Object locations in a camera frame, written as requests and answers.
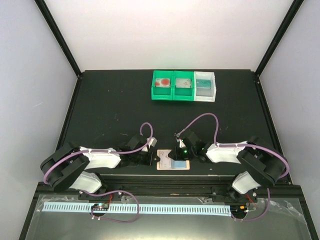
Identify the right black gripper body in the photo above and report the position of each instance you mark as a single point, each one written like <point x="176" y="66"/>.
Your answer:
<point x="186" y="155"/>

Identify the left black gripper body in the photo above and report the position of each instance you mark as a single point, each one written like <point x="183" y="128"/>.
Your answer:
<point x="144" y="161"/>

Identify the blue credit card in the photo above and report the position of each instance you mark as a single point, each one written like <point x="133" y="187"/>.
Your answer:
<point x="177" y="164"/>

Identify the beige card holder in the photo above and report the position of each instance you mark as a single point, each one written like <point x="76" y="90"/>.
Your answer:
<point x="170" y="169"/>

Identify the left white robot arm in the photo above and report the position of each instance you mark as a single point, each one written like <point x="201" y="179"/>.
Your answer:
<point x="70" y="166"/>

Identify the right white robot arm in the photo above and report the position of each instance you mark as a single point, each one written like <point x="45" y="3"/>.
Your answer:
<point x="263" y="166"/>

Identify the teal card in bin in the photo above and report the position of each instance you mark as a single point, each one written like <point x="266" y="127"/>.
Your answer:
<point x="203" y="83"/>

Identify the grey patterned card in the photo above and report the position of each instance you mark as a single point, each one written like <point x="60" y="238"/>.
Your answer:
<point x="184" y="83"/>

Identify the red dotted card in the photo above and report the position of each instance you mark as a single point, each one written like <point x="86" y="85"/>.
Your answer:
<point x="162" y="83"/>

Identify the white bin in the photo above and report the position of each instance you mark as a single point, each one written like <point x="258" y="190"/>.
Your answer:
<point x="205" y="95"/>

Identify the middle green bin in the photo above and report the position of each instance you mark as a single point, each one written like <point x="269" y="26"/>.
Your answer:
<point x="180" y="94"/>

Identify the green bin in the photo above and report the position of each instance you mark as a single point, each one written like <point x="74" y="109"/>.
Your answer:
<point x="180" y="94"/>
<point x="162" y="93"/>

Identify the left green bin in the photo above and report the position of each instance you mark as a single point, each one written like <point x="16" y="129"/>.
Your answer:
<point x="162" y="93"/>

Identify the left circuit board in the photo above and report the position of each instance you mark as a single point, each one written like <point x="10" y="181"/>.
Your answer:
<point x="100" y="207"/>

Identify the circuit board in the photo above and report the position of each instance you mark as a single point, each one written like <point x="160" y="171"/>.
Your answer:
<point x="100" y="207"/>
<point x="239" y="209"/>

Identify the right circuit board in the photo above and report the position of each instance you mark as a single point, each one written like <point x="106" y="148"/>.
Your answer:
<point x="239" y="209"/>

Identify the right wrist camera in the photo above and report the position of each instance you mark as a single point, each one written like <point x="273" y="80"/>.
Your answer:
<point x="180" y="142"/>

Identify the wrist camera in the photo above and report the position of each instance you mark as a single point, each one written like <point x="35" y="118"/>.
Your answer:
<point x="180" y="142"/>
<point x="152" y="141"/>

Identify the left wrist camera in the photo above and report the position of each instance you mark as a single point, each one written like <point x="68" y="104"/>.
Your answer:
<point x="152" y="141"/>

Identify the black aluminium rail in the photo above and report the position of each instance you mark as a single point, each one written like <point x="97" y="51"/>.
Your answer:
<point x="175" y="186"/>

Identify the white slotted cable duct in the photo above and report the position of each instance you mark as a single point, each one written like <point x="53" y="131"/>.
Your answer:
<point x="155" y="209"/>

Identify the right black frame post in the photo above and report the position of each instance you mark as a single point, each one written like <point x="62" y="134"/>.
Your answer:
<point x="286" y="22"/>

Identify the black frame post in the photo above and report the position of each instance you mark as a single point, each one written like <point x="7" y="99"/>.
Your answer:
<point x="48" y="17"/>
<point x="286" y="22"/>

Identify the left black frame post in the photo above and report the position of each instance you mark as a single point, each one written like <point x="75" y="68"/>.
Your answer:
<point x="48" y="17"/>

